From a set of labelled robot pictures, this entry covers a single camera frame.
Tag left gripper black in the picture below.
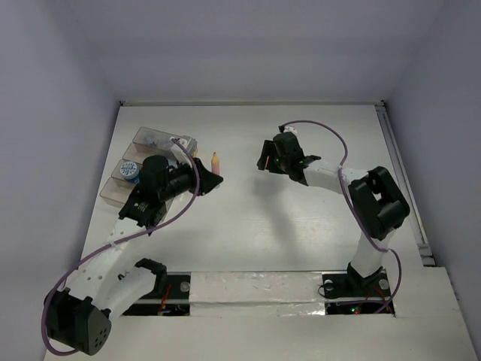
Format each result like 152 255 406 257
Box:
159 155 222 202

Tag orange highlighter marker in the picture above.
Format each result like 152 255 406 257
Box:
211 152 220 175

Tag clear bead cup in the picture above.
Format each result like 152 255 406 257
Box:
144 132 158 148
157 138 174 151

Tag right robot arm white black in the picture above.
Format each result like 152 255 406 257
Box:
257 132 410 295

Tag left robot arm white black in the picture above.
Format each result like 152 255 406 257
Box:
42 156 223 356

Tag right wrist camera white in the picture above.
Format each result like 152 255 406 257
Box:
279 126 298 135

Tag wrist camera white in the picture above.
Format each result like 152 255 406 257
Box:
170 136 198 164
279 126 298 135

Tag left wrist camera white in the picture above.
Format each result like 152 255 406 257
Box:
170 136 198 164

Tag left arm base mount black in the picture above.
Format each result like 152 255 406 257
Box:
123 259 191 317

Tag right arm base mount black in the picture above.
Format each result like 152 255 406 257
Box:
317 265 395 315

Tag aluminium rail right side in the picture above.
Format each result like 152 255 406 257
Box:
374 102 438 267

